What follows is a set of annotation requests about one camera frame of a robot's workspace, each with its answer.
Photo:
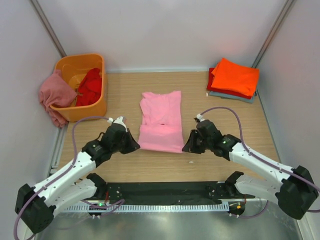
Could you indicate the orange plastic basket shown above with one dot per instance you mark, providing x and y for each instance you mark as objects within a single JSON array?
[{"x": 85, "y": 74}]

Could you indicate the folded orange t-shirt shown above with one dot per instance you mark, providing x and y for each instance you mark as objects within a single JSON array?
[{"x": 234, "y": 79}]

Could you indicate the dusty pink shirt on basket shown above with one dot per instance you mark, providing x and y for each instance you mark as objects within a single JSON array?
[{"x": 54, "y": 91}]

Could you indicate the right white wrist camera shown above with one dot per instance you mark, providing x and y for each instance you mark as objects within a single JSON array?
[{"x": 199, "y": 118}]

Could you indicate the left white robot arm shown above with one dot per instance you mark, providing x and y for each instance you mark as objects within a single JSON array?
[{"x": 38, "y": 205}]

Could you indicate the white slotted cable duct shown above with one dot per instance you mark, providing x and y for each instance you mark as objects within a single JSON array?
[{"x": 85, "y": 208}]

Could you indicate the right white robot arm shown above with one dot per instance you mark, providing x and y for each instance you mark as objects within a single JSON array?
[{"x": 292, "y": 189}]

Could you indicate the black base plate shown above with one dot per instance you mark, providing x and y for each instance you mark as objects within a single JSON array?
[{"x": 170, "y": 193}]

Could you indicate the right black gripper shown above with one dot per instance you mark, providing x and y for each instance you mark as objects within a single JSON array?
[{"x": 196, "y": 144}]

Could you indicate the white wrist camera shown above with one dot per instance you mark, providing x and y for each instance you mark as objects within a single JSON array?
[
  {"x": 199, "y": 118},
  {"x": 121, "y": 120}
]

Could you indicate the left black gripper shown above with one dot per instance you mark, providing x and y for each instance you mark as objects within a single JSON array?
[{"x": 127, "y": 144}]

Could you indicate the pink t-shirt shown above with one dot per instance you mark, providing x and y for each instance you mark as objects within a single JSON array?
[{"x": 161, "y": 128}]

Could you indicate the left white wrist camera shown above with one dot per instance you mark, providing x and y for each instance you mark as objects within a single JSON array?
[{"x": 121, "y": 120}]

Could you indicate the red shirt in basket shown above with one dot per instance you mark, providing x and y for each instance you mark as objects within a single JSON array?
[{"x": 90, "y": 88}]

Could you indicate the folded grey t-shirt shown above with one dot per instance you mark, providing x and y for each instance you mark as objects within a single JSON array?
[{"x": 232, "y": 97}]

